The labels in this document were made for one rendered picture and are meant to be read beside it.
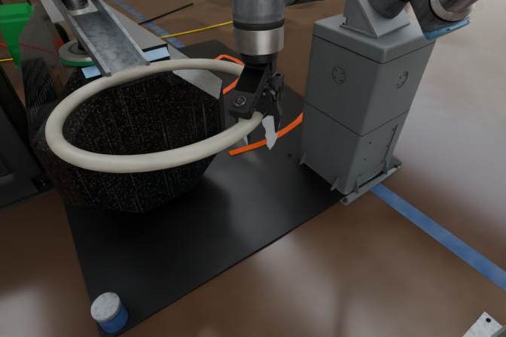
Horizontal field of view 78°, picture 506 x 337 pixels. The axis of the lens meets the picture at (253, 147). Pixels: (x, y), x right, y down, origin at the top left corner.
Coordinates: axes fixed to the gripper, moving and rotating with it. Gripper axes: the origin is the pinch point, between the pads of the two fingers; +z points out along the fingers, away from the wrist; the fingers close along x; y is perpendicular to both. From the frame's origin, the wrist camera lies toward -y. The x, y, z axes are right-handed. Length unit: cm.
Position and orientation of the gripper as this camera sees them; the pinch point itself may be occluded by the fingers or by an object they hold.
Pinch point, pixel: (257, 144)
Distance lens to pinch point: 68.1
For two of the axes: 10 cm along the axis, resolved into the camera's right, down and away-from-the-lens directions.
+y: 3.7, -5.6, 7.4
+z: 0.3, 8.1, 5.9
